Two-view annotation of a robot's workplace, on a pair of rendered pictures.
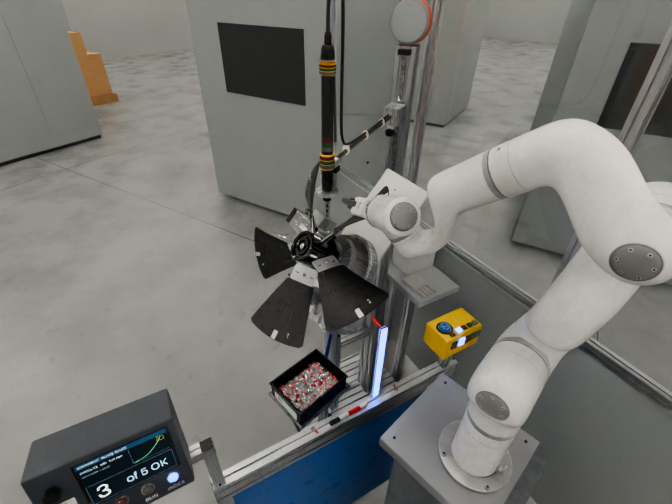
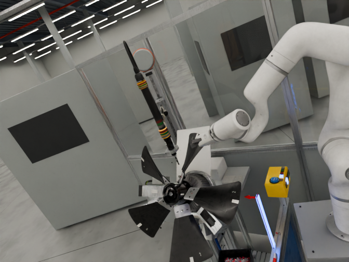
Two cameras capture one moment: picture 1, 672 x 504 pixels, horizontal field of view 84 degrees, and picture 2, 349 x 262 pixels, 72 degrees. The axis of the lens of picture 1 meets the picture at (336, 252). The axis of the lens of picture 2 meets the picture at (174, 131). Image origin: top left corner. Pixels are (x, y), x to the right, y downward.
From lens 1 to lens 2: 0.38 m
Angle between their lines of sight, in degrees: 24
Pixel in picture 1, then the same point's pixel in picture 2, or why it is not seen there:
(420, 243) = (256, 128)
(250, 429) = not seen: outside the picture
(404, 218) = (243, 118)
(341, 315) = (227, 210)
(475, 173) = (269, 71)
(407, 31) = (145, 64)
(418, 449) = (329, 246)
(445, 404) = (312, 215)
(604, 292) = not seen: outside the picture
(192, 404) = not seen: outside the picture
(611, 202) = (341, 39)
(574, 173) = (315, 41)
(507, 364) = (342, 149)
